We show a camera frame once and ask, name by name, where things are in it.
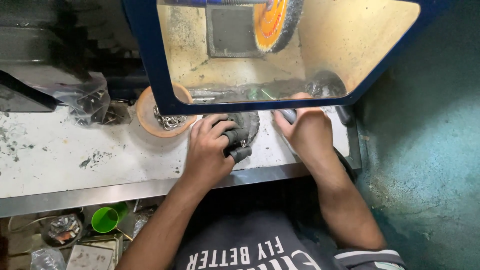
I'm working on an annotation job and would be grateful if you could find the round dark brush disc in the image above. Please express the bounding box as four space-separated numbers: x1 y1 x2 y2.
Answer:
202 111 261 148

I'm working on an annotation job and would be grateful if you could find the person's right hand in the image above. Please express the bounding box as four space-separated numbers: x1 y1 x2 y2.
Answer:
271 92 337 166

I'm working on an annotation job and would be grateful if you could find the black tool handle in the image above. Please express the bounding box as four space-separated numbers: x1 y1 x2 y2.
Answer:
334 105 353 127

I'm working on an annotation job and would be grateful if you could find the black bowl of metal rings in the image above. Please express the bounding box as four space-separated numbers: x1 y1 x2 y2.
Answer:
305 70 348 99

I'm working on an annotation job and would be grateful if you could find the pile of metal rings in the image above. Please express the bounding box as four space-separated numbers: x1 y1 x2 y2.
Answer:
152 105 187 131

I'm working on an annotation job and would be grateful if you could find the person's left hand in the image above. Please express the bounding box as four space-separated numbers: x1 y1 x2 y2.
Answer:
183 113 253 188

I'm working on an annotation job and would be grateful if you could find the person's dark printed shirt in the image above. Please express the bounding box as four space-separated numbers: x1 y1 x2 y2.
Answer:
173 210 408 270

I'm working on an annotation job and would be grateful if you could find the blue framed clear guard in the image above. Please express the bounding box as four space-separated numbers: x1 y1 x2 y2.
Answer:
121 0 452 116

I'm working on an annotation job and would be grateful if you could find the flat metal tray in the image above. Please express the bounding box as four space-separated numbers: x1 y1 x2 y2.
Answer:
65 233 124 270

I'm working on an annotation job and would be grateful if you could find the green cup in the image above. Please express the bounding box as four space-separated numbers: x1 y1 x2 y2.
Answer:
91 202 129 234

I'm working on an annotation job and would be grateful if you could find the crumpled clear plastic bag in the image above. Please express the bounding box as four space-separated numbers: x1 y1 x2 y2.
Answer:
30 247 67 270

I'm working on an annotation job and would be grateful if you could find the round tin of scraps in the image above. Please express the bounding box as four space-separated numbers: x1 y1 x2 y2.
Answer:
41 213 84 249

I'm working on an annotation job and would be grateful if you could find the orange hub wire brush wheel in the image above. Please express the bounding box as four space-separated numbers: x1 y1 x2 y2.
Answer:
253 0 305 54

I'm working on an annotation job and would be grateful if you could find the orange round bowl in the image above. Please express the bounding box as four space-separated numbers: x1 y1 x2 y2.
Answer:
135 82 198 139

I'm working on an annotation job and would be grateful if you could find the clear plastic bag of parts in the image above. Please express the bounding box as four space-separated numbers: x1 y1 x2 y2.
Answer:
22 71 112 128

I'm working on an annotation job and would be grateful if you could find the green compound block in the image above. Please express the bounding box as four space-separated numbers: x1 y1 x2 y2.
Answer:
247 86 277 101

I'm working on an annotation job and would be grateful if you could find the black machine housing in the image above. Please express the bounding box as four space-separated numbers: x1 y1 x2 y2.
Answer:
0 0 149 113

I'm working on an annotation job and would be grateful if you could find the grey hand tool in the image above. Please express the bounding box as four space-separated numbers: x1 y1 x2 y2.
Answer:
279 108 299 125

